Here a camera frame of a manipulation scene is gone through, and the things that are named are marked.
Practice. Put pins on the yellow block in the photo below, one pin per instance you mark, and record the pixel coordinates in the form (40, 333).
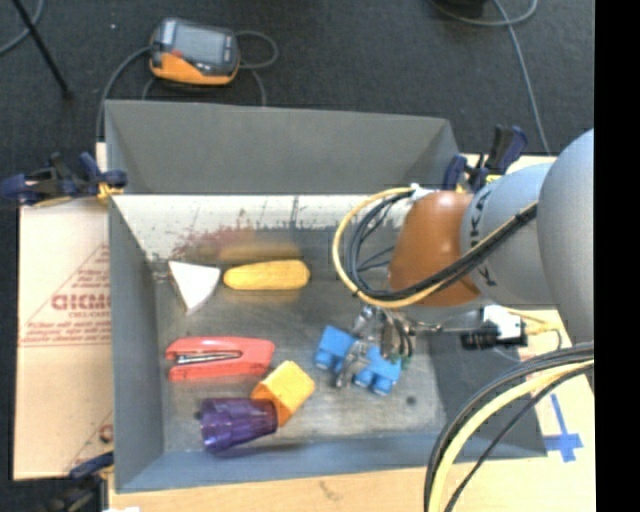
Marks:
(287, 387)

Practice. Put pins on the black cylinder on white bracket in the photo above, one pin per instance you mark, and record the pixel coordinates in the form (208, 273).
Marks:
(492, 334)

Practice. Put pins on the purple plastic cup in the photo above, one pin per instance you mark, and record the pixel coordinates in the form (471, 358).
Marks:
(237, 422)

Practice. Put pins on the red stapler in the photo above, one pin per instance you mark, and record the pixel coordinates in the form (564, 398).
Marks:
(250, 355)

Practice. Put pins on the yellow toy corn cob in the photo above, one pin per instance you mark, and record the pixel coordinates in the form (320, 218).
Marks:
(267, 275)

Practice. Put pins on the white wedge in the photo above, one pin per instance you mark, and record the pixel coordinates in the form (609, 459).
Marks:
(195, 282)

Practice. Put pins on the brown cardboard board red print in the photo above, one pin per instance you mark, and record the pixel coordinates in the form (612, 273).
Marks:
(60, 350)

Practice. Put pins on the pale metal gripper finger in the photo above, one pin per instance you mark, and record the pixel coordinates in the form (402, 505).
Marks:
(346, 367)
(364, 361)

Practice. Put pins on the blue toy brick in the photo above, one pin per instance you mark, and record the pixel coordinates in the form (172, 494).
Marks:
(332, 345)

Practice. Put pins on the grey metal bin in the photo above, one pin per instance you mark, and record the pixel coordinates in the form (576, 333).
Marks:
(300, 150)

